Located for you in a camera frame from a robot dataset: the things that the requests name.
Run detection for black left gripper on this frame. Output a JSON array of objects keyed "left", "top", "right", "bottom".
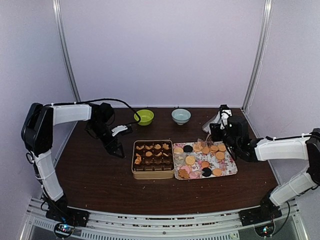
[{"left": 88, "top": 120, "right": 125, "bottom": 158}]

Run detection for metal serving tongs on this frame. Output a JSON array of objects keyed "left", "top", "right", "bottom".
[{"left": 204, "top": 133, "right": 215, "bottom": 148}]

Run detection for gold cookie tin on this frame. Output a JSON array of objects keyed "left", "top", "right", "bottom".
[{"left": 131, "top": 139, "right": 175, "bottom": 180}]

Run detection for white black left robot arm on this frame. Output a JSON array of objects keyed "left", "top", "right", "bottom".
[{"left": 21, "top": 98, "right": 142, "bottom": 222}]

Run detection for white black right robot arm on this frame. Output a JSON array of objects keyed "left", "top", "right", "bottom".
[{"left": 209, "top": 112, "right": 320, "bottom": 226}]

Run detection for floral cookie tray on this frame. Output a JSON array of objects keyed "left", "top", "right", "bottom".
[{"left": 173, "top": 140, "right": 238, "bottom": 180}]

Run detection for black sandwich cookie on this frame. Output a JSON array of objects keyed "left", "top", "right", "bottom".
[{"left": 202, "top": 167, "right": 212, "bottom": 178}]

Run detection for light blue striped bowl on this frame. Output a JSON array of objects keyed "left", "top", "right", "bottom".
[{"left": 171, "top": 108, "right": 192, "bottom": 126}]

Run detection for round patterned biscuit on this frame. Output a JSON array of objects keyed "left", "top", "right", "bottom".
[{"left": 173, "top": 147, "right": 184, "bottom": 154}]

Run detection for green bowl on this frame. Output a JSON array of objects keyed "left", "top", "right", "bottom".
[{"left": 133, "top": 109, "right": 155, "bottom": 126}]

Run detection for pink round cookie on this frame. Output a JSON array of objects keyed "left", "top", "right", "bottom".
[{"left": 180, "top": 165, "right": 192, "bottom": 174}]

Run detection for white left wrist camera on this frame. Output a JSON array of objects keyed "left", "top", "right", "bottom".
[{"left": 111, "top": 124, "right": 133, "bottom": 137}]

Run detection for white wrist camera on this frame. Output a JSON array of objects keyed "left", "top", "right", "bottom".
[
  {"left": 111, "top": 124, "right": 133, "bottom": 137},
  {"left": 214, "top": 104, "right": 232, "bottom": 126}
]

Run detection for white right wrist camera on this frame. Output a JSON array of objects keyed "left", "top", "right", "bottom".
[{"left": 214, "top": 104, "right": 232, "bottom": 126}]

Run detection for aluminium front rail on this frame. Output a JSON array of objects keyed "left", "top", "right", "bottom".
[{"left": 19, "top": 196, "right": 310, "bottom": 240}]

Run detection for aluminium corner post right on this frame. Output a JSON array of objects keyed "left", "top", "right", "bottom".
[{"left": 242, "top": 0, "right": 274, "bottom": 114}]

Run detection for aluminium corner post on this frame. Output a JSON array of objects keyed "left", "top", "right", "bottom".
[
  {"left": 242, "top": 0, "right": 274, "bottom": 114},
  {"left": 52, "top": 0, "right": 81, "bottom": 102}
]

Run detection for aluminium corner post left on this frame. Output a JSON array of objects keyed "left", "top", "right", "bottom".
[{"left": 52, "top": 0, "right": 81, "bottom": 102}]

